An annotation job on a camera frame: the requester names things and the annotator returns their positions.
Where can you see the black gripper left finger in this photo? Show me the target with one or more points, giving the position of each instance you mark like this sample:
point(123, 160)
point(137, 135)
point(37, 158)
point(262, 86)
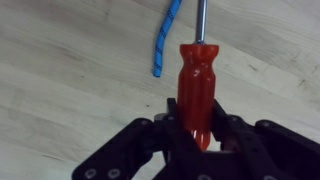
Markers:
point(133, 150)

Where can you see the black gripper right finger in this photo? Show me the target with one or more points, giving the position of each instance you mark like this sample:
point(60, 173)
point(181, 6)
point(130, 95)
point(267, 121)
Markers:
point(263, 150)

